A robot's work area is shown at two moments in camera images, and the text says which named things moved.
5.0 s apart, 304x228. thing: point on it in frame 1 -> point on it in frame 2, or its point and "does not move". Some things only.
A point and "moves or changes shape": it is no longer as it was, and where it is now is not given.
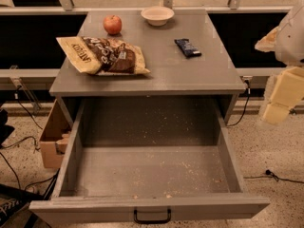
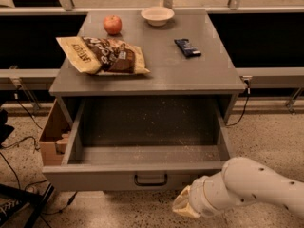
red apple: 112,25 does not move
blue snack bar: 189,49 does not move
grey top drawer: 150,161 moves or changes shape
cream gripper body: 292,42 -> 197,196
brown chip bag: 104,56 does not move
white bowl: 157,15 does not move
